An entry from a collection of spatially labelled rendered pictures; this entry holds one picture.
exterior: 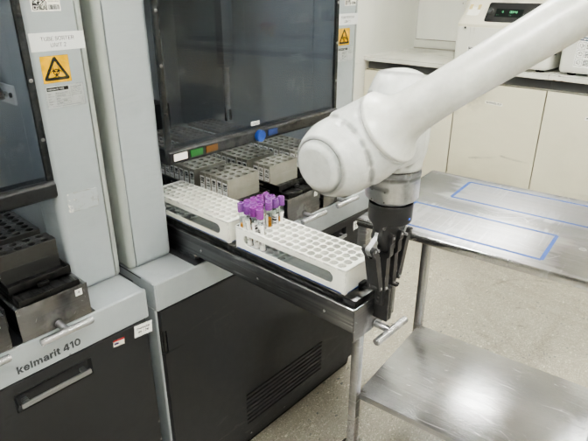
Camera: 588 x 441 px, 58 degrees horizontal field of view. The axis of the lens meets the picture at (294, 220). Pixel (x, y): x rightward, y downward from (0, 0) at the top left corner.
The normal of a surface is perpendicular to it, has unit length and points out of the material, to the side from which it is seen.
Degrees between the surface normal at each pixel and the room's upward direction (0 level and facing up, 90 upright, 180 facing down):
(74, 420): 90
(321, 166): 96
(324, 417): 0
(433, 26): 90
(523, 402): 0
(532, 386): 0
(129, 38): 90
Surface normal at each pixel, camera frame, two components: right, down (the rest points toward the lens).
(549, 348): 0.00, -0.91
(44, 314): 0.74, 0.27
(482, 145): -0.67, 0.30
